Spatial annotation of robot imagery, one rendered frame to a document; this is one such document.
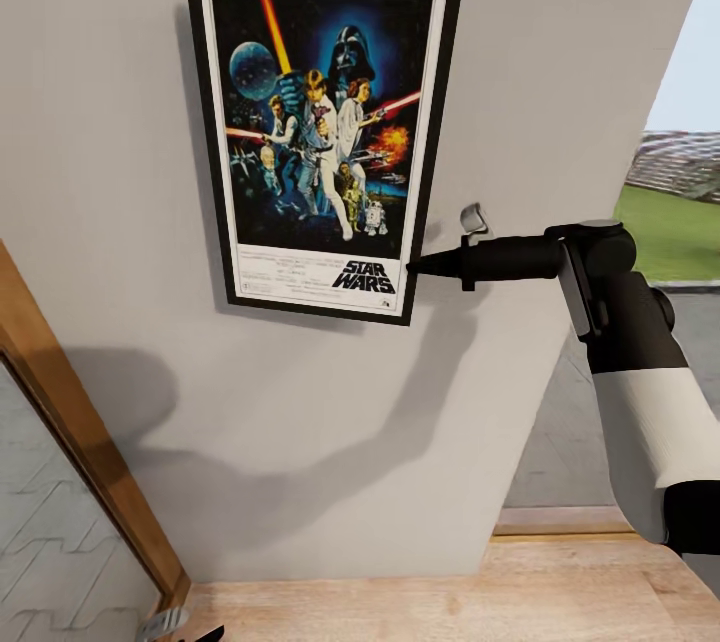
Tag poster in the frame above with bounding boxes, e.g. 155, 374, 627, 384
188, 0, 461, 327

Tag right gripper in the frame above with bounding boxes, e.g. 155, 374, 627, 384
406, 234, 525, 291

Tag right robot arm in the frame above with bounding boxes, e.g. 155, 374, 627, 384
406, 201, 720, 600

